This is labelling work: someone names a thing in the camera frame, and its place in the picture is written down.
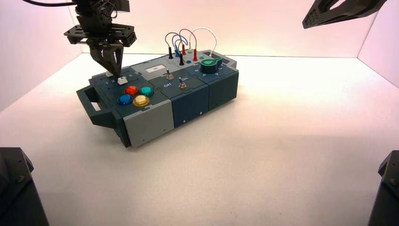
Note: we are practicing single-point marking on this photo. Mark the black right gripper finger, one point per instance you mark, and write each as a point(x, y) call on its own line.
point(358, 7)

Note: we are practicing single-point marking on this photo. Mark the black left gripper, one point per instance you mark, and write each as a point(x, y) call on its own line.
point(98, 34)

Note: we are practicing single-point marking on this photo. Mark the small white slider knob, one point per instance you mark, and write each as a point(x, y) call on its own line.
point(109, 74)

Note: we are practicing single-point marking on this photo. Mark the large white slider knob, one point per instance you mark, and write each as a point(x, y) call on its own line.
point(122, 81)

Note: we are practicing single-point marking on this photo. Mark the red round push button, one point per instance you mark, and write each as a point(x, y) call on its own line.
point(132, 90)

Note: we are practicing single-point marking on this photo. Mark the blue round push button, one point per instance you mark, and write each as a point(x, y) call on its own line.
point(125, 99)

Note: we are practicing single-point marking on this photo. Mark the teal round push button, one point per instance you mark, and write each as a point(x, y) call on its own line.
point(146, 91)

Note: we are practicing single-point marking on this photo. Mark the yellow round push button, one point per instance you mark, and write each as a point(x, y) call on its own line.
point(141, 100)

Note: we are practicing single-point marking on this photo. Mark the teal and grey control box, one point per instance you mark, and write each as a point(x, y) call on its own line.
point(187, 99)

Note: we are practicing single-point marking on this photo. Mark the green rotary knob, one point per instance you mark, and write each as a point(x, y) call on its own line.
point(210, 66)

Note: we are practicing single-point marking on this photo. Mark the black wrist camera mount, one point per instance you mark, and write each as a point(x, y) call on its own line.
point(121, 4)

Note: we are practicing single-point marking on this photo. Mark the metal toggle switch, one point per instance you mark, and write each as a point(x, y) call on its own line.
point(182, 84)
point(169, 75)

